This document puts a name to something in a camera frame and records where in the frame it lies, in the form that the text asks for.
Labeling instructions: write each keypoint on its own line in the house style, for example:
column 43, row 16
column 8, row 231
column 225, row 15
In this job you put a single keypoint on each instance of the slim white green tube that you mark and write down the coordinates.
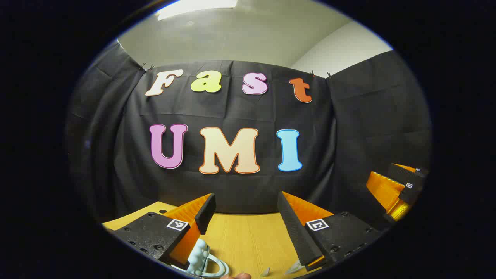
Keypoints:
column 265, row 272

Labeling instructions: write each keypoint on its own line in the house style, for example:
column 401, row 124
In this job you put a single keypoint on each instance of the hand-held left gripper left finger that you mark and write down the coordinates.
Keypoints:
column 207, row 213

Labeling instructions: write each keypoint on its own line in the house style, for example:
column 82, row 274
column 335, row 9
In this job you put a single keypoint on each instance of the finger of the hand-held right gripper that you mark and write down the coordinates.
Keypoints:
column 403, row 174
column 385, row 190

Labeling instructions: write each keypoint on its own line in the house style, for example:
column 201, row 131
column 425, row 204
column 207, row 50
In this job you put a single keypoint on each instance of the black backdrop cloth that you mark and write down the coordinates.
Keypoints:
column 128, row 155

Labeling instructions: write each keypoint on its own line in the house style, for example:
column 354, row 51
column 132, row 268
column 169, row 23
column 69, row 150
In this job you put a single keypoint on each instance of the white tube with green cap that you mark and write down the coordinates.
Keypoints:
column 295, row 268

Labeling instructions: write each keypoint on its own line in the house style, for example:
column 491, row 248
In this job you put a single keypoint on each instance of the ceiling light panel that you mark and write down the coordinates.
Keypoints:
column 193, row 7

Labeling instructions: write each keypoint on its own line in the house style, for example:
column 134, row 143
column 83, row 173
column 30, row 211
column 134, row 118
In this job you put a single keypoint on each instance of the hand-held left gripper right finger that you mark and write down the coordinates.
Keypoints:
column 292, row 228

